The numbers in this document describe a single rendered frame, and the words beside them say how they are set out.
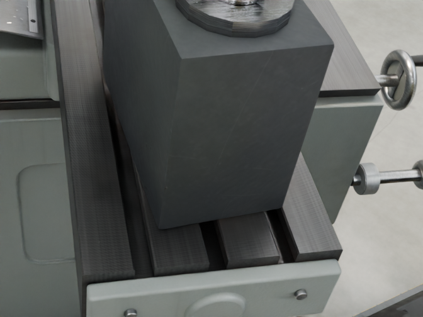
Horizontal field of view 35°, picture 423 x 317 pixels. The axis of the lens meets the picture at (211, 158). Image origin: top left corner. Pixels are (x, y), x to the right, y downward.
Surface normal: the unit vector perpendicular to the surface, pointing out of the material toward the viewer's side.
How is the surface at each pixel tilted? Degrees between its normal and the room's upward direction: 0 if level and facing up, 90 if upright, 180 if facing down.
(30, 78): 90
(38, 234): 90
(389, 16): 0
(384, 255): 0
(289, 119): 90
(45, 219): 90
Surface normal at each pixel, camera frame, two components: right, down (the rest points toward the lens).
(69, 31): 0.14, -0.70
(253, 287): 0.21, 0.71
